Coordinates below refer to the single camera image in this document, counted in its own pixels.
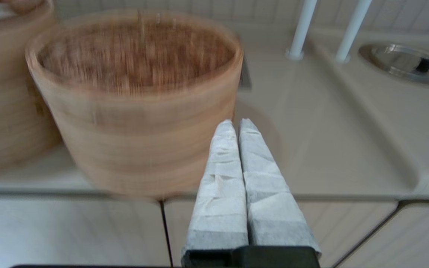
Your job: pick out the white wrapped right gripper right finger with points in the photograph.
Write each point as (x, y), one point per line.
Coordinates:
(270, 208)

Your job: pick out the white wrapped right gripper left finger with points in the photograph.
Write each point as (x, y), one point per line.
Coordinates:
(222, 201)

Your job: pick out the dark woven bamboo lid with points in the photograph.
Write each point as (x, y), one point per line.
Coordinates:
(136, 56)

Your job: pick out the bamboo steamer stack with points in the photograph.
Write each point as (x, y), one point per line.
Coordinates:
(6, 93)
(136, 156)

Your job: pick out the white metal pole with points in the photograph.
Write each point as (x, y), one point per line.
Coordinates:
(352, 29)
(301, 29)

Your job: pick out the round steel sink drain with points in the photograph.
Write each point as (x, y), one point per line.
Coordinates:
(393, 63)

